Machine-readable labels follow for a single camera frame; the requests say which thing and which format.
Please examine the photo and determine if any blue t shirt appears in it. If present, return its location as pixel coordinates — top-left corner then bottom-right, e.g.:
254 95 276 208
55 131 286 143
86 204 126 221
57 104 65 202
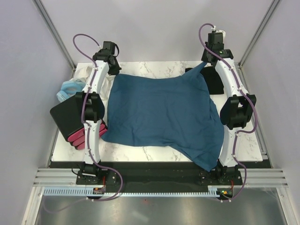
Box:
102 63 225 171

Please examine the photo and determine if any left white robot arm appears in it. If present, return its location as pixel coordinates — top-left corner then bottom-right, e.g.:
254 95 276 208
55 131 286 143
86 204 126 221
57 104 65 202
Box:
75 49 120 184

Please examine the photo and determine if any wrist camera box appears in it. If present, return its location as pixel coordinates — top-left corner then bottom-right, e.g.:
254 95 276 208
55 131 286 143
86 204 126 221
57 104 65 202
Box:
102 41 120 57
208 32 224 49

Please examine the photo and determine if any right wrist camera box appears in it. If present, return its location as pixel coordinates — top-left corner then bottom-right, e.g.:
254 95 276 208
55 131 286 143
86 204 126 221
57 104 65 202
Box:
208 32 224 49

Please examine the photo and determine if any white cable duct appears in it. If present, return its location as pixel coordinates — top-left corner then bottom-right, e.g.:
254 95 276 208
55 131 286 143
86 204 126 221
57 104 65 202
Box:
43 187 227 197

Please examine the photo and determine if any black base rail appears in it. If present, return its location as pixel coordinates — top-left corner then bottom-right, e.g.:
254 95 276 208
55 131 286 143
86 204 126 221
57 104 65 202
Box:
50 161 242 194

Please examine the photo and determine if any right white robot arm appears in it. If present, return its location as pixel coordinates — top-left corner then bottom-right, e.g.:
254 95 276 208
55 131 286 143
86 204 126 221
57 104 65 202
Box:
202 49 257 185

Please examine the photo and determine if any folded black t shirt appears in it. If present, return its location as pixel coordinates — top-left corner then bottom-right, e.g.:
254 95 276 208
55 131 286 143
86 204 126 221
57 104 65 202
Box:
182 64 225 95

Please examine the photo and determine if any black pink drawer organizer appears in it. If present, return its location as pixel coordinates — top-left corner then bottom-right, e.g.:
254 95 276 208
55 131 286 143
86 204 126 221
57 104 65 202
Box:
50 95 108 150

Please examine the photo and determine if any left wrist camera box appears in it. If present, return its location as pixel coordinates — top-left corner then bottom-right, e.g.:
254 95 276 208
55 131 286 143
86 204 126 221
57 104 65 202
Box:
102 41 120 57

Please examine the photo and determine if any white t shirt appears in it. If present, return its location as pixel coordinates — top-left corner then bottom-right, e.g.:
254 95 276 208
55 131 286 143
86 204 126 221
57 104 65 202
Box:
74 63 115 105

